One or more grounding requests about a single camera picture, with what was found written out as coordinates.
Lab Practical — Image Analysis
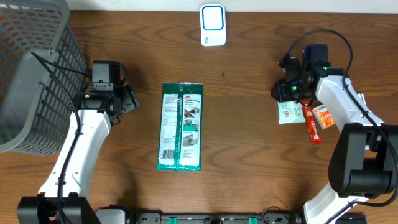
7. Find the green white gloves package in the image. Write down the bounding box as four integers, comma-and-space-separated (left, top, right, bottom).
156, 82, 204, 171

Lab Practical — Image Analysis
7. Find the white slim box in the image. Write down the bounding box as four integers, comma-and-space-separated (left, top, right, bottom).
358, 93, 366, 104

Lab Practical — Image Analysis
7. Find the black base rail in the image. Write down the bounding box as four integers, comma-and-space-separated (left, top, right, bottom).
96, 205, 368, 224

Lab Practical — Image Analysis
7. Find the red stick sachet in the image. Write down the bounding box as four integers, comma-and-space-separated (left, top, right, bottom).
302, 100, 323, 144

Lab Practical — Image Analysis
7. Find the grey plastic mesh basket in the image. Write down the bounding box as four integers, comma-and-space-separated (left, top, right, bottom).
1, 0, 86, 155

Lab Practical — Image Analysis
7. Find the mint wet wipes pack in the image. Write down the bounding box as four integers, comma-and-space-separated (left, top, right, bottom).
277, 101, 305, 124

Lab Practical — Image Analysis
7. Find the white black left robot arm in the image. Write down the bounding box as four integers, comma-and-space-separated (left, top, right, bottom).
17, 60, 139, 223

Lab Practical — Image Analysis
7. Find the orange tissue pack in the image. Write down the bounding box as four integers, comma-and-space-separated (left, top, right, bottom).
312, 105, 335, 129

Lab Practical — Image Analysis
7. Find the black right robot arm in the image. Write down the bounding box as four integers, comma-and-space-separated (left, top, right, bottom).
271, 44, 397, 223

